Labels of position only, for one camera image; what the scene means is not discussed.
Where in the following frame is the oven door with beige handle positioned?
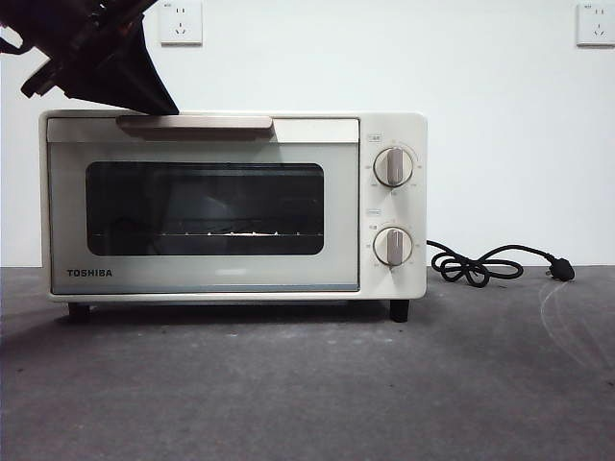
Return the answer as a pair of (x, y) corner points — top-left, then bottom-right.
(46, 115), (361, 294)

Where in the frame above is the temperature knob of oven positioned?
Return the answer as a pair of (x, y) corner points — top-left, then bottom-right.
(373, 146), (415, 187)

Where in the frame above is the white Toshiba toaster oven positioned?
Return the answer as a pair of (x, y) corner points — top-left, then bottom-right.
(38, 109), (428, 324)

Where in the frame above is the timer knob of oven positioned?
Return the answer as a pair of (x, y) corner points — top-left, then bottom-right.
(373, 227), (414, 268)

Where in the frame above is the white wall socket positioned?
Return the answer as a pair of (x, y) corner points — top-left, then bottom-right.
(160, 1), (204, 47)
(576, 2), (615, 48)

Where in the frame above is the wire oven rack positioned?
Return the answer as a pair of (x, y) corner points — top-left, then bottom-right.
(90, 230), (321, 239)

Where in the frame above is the black power cable with plug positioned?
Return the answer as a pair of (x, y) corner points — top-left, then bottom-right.
(426, 239), (576, 285)

